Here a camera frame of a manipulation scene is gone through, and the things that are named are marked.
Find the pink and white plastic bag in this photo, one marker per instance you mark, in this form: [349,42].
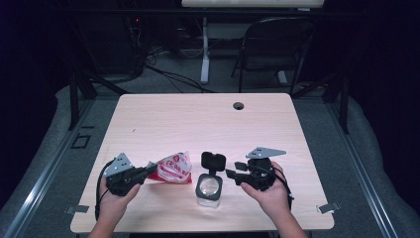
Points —
[173,170]

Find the person's right hand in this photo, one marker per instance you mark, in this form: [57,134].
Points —
[270,201]

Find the metal floor rail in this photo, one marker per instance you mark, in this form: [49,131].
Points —
[33,198]
[363,185]

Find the dark equipment with red light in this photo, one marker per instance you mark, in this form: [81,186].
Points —
[132,36]

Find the black metal frame stand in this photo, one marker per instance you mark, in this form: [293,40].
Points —
[73,99]
[344,105]

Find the person's left hand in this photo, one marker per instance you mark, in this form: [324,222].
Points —
[115,205]

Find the black folding chair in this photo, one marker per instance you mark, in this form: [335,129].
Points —
[280,33]

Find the clear jar with black lid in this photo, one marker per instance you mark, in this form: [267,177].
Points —
[208,188]

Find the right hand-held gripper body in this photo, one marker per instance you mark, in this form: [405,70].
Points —
[262,178]

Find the white desk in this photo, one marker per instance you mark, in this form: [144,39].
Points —
[205,66]

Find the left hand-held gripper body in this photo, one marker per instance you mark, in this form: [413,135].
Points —
[122,181]

